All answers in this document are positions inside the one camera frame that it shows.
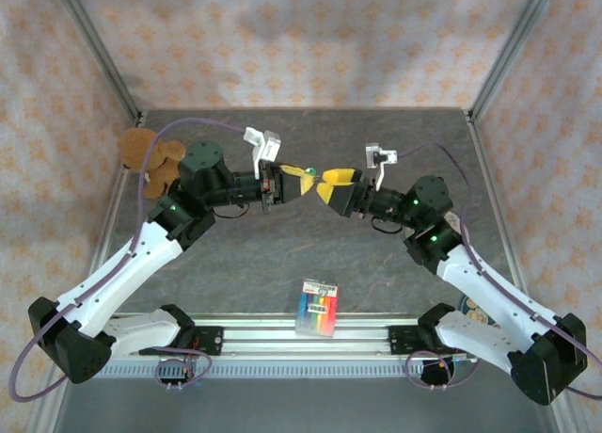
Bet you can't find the short purple cable loop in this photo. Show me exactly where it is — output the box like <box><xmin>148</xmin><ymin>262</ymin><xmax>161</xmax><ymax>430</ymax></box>
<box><xmin>405</xmin><ymin>349</ymin><xmax>482</xmax><ymax>392</ymax></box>
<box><xmin>154</xmin><ymin>349</ymin><xmax>214</xmax><ymax>393</ymax></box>

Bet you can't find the blue cartoon round plate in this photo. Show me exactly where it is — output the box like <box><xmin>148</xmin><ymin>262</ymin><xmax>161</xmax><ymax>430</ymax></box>
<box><xmin>457</xmin><ymin>295</ymin><xmax>500</xmax><ymax>329</ymax></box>

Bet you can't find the aluminium table edge rail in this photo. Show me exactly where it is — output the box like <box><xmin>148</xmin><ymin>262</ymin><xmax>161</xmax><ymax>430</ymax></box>
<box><xmin>463</xmin><ymin>110</ymin><xmax>574</xmax><ymax>433</ymax></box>
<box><xmin>26</xmin><ymin>112</ymin><xmax>148</xmax><ymax>433</ymax></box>

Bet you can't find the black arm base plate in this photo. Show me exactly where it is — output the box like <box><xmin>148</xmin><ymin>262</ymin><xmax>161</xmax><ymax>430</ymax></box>
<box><xmin>138</xmin><ymin>325</ymin><xmax>225</xmax><ymax>358</ymax></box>
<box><xmin>387</xmin><ymin>324</ymin><xmax>477</xmax><ymax>360</ymax></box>

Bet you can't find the rainbow marker pack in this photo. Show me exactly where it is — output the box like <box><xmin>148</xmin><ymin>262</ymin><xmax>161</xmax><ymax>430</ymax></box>
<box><xmin>293</xmin><ymin>278</ymin><xmax>341</xmax><ymax>339</ymax></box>

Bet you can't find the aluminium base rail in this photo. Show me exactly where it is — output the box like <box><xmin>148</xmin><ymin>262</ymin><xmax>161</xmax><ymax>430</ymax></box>
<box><xmin>111</xmin><ymin>312</ymin><xmax>477</xmax><ymax>360</ymax></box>

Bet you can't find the brown teddy bear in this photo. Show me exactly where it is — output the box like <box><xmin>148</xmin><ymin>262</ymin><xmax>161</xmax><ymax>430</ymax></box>
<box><xmin>117</xmin><ymin>127</ymin><xmax>187</xmax><ymax>200</ymax></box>

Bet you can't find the aluminium frame post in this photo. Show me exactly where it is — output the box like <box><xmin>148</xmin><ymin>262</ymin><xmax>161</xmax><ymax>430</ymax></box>
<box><xmin>463</xmin><ymin>0</ymin><xmax>562</xmax><ymax>123</ymax></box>
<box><xmin>49</xmin><ymin>0</ymin><xmax>145</xmax><ymax>126</ymax></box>

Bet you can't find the slotted grey cable duct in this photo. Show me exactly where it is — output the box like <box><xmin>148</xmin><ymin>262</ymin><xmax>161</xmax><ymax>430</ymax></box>
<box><xmin>100</xmin><ymin>359</ymin><xmax>453</xmax><ymax>380</ymax></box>

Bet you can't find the thin black gripper wire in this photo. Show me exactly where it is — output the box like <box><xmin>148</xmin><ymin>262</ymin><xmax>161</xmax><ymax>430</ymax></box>
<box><xmin>371</xmin><ymin>215</ymin><xmax>406</xmax><ymax>235</ymax></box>
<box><xmin>211</xmin><ymin>201</ymin><xmax>251</xmax><ymax>219</ymax></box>

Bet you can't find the patterned round coaster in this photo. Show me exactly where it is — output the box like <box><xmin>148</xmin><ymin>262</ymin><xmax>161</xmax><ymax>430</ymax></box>
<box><xmin>442</xmin><ymin>210</ymin><xmax>465</xmax><ymax>233</ymax></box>

